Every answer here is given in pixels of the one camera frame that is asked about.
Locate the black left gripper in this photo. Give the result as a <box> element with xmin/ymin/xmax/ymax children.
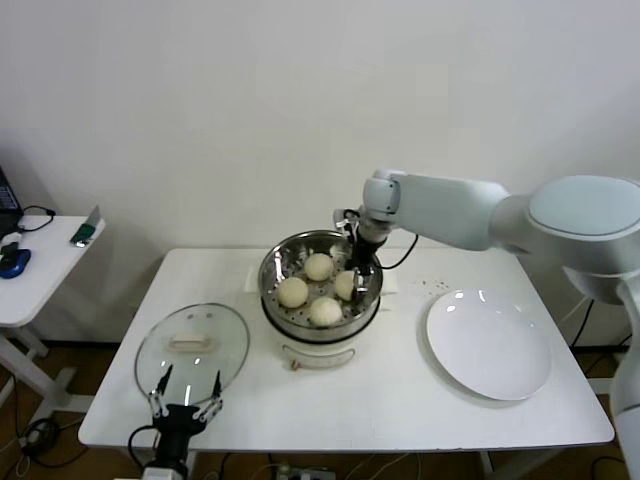
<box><xmin>147</xmin><ymin>363</ymin><xmax>224</xmax><ymax>459</ymax></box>

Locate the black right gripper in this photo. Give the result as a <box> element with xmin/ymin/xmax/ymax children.
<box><xmin>347</xmin><ymin>234</ymin><xmax>381</xmax><ymax>304</ymax></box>

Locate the white steamed baozi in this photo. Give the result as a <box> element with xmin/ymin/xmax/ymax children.
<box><xmin>308</xmin><ymin>296</ymin><xmax>344</xmax><ymax>327</ymax></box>
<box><xmin>333</xmin><ymin>269</ymin><xmax>357</xmax><ymax>302</ymax></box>
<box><xmin>303</xmin><ymin>252</ymin><xmax>335</xmax><ymax>282</ymax></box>
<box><xmin>277</xmin><ymin>277</ymin><xmax>310</xmax><ymax>309</ymax></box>

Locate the round glass pot lid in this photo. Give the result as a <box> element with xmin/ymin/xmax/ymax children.
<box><xmin>133</xmin><ymin>302</ymin><xmax>250</xmax><ymax>407</ymax></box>

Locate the stainless steel steamer basket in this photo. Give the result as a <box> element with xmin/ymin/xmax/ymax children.
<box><xmin>243</xmin><ymin>229</ymin><xmax>399</xmax><ymax>341</ymax></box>

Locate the white electric cooker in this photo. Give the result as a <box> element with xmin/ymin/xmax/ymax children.
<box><xmin>259</xmin><ymin>294</ymin><xmax>395</xmax><ymax>374</ymax></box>

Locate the white oval plate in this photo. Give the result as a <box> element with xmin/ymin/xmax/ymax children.
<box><xmin>425</xmin><ymin>288</ymin><xmax>553</xmax><ymax>401</ymax></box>

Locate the white side table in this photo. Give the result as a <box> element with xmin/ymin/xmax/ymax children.
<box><xmin>0</xmin><ymin>215</ymin><xmax>106</xmax><ymax>416</ymax></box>

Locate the blue computer mouse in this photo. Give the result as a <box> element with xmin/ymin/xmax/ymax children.
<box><xmin>0</xmin><ymin>247</ymin><xmax>32</xmax><ymax>280</ymax></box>

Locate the laptop screen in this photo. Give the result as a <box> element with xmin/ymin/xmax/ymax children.
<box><xmin>0</xmin><ymin>167</ymin><xmax>24</xmax><ymax>236</ymax></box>

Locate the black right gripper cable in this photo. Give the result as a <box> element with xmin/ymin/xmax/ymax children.
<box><xmin>382</xmin><ymin>233</ymin><xmax>420</xmax><ymax>271</ymax></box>

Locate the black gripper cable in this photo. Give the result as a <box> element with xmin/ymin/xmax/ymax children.
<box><xmin>128</xmin><ymin>424</ymin><xmax>161</xmax><ymax>462</ymax></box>
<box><xmin>382</xmin><ymin>233</ymin><xmax>420</xmax><ymax>271</ymax></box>

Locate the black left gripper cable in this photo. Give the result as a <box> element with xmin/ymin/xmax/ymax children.
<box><xmin>128</xmin><ymin>424</ymin><xmax>161</xmax><ymax>462</ymax></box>

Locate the black floor cable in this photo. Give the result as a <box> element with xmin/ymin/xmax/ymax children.
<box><xmin>17</xmin><ymin>418</ymin><xmax>87</xmax><ymax>471</ymax></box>

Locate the green handled scraper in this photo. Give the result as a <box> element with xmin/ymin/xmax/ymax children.
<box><xmin>68</xmin><ymin>205</ymin><xmax>104</xmax><ymax>249</ymax></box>

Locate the white hanging cable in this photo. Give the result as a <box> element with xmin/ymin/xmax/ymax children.
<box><xmin>560</xmin><ymin>294</ymin><xmax>592</xmax><ymax>322</ymax></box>

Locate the black laptop cable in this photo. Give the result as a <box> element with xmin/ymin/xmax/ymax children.
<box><xmin>14</xmin><ymin>206</ymin><xmax>55</xmax><ymax>235</ymax></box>

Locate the black hanging cable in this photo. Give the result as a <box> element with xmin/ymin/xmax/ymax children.
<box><xmin>569</xmin><ymin>298</ymin><xmax>632</xmax><ymax>347</ymax></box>

